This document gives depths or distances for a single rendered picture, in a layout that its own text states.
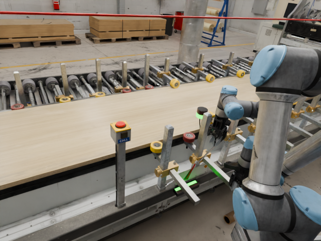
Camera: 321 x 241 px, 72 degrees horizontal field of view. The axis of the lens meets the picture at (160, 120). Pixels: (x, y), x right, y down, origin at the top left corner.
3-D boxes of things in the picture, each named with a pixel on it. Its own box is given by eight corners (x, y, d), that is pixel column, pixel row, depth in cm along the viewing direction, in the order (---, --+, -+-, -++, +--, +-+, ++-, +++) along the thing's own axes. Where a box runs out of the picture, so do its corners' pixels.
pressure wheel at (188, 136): (194, 149, 154) (197, 136, 148) (185, 153, 150) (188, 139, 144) (187, 143, 159) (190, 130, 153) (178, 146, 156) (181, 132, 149)
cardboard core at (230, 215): (254, 207, 206) (231, 220, 191) (251, 212, 210) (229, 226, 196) (247, 200, 211) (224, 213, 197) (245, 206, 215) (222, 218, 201)
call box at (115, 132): (131, 142, 99) (131, 127, 94) (115, 146, 95) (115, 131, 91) (124, 133, 103) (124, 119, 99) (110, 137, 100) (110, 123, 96)
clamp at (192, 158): (209, 159, 143) (211, 153, 141) (193, 165, 137) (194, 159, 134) (204, 154, 147) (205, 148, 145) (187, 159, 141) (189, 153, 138)
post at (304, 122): (300, 136, 208) (325, 88, 183) (298, 136, 207) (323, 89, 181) (296, 134, 211) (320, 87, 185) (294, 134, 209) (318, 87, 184)
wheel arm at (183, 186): (198, 204, 113) (200, 199, 111) (193, 207, 112) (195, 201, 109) (156, 152, 144) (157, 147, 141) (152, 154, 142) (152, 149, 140)
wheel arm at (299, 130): (313, 139, 155) (315, 135, 153) (310, 140, 153) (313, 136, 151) (255, 106, 190) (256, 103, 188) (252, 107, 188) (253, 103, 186)
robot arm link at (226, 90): (224, 90, 102) (220, 83, 110) (218, 111, 108) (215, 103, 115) (240, 92, 103) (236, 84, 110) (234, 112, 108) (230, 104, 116)
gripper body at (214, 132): (206, 134, 119) (211, 115, 113) (213, 128, 125) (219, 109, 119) (219, 141, 116) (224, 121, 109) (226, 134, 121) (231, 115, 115)
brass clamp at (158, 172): (178, 172, 131) (179, 166, 128) (158, 180, 125) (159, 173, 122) (172, 165, 135) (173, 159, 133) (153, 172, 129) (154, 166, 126)
